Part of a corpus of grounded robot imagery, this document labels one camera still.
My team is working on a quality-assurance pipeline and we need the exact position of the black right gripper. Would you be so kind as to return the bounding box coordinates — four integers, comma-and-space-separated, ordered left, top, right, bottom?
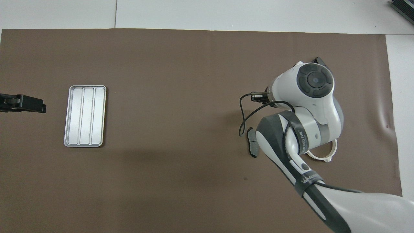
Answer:
251, 92, 269, 103

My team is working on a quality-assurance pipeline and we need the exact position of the silver ribbed metal tray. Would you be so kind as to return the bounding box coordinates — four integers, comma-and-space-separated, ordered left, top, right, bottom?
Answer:
64, 85, 107, 148

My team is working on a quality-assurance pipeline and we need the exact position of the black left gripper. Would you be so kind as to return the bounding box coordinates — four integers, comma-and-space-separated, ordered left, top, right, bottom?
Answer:
0, 94, 47, 114

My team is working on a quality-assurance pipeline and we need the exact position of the short dark brake pad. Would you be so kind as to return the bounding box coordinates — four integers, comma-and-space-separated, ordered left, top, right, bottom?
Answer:
312, 57, 330, 69

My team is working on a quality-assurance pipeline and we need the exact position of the black ridged device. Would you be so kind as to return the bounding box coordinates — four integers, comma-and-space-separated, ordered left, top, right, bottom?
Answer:
390, 0, 414, 17

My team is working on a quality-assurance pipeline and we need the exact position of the brown paper table mat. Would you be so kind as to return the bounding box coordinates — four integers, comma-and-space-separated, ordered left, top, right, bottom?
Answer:
0, 28, 407, 233

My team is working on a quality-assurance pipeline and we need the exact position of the white semicircular plastic clamp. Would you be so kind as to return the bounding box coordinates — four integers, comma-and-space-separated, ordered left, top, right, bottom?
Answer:
305, 139, 338, 162

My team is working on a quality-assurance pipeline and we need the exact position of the long dark brake pad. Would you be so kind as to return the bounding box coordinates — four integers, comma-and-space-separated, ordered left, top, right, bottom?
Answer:
246, 127, 260, 159

